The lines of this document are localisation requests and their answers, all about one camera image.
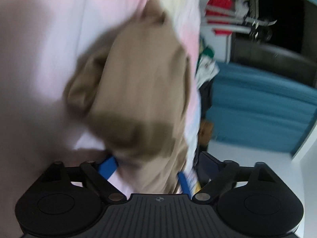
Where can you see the blue curtain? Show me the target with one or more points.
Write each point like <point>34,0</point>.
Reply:
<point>260,104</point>

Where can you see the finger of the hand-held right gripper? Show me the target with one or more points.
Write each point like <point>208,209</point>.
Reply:
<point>185,184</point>

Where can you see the black garment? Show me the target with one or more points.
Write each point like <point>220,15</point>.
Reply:
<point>205,99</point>

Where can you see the dark window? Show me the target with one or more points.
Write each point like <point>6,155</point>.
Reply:
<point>284,10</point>

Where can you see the garment steamer stand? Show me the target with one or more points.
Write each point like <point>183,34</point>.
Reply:
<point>247,19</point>

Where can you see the tan t-shirt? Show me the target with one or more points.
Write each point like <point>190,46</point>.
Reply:
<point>138,79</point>

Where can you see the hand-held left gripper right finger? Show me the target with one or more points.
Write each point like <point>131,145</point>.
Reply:
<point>210,163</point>

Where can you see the white garment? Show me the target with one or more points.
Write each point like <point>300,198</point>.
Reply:
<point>208,69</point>

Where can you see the red garment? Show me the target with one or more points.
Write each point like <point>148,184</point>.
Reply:
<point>219,3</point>

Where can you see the bed with pastel sheet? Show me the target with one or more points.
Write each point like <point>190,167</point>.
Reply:
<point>37,54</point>

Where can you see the brown paper bag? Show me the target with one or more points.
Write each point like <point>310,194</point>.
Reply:
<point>206,131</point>

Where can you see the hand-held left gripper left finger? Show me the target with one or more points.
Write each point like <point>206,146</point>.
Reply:
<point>107,167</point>

